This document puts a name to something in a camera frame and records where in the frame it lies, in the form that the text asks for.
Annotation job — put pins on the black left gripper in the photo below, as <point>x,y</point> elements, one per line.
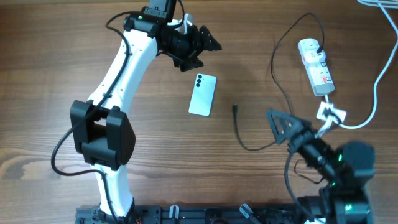
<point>195,46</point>

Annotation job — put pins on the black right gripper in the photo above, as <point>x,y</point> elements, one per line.
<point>298,132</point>

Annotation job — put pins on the light blue Galaxy smartphone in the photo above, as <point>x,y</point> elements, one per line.
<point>202,95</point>

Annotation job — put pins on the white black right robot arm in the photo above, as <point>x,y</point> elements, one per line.
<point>347,169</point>

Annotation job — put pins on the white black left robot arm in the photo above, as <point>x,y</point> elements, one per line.
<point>102,132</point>

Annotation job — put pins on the white charger plug adapter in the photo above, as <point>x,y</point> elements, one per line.
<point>312,57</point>

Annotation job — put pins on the white power strip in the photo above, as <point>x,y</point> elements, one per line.
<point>318,74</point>

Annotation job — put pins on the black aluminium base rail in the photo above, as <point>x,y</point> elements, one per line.
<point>152,214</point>

